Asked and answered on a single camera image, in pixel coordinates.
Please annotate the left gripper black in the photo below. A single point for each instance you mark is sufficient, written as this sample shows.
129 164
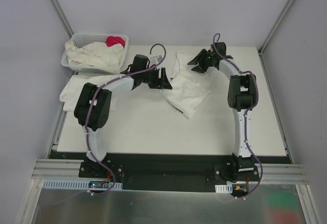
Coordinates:
158 78

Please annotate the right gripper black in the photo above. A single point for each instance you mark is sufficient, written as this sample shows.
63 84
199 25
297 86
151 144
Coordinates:
206 61

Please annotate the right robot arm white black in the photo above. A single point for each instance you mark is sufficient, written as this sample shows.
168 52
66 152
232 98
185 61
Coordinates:
242 97

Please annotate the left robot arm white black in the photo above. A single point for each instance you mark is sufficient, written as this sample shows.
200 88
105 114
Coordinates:
93 105

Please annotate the folded white t shirt stack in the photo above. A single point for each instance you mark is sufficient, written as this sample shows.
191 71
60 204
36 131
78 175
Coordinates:
71 92

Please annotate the red garment in basket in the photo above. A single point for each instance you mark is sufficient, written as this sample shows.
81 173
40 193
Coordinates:
113 40

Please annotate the cream clothes in basket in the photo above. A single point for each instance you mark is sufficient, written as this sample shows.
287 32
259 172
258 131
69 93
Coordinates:
96 54

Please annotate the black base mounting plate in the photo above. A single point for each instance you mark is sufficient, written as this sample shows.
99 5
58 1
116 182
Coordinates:
160 172

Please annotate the right aluminium frame post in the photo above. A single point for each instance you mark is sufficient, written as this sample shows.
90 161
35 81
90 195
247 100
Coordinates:
277 24

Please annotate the aluminium frame post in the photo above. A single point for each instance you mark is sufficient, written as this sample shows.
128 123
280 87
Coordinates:
62 17
277 24

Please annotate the right white cable duct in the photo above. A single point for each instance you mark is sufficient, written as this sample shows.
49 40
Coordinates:
224 188

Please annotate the white cable duct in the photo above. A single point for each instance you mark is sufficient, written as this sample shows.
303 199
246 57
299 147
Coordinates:
224 188
81 185

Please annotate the left aluminium frame post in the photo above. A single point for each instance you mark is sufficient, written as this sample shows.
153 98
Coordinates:
62 17

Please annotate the aluminium rail front right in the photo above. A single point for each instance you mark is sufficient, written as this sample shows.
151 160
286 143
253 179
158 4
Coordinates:
287 174

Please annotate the aluminium rail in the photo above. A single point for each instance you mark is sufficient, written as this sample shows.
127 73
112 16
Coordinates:
287 174
56 168

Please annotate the aluminium rail front left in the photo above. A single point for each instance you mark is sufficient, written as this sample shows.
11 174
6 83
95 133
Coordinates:
56 168

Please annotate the left white cable duct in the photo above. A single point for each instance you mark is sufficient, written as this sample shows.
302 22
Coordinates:
81 185

